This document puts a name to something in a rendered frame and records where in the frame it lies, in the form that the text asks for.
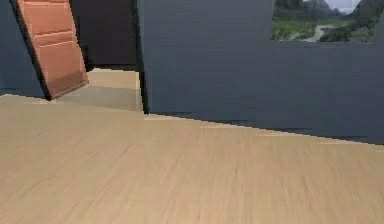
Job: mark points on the brown panelled room door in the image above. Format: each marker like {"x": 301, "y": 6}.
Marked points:
{"x": 55, "y": 46}

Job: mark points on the landscape picture on wall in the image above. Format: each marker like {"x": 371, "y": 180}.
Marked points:
{"x": 320, "y": 23}

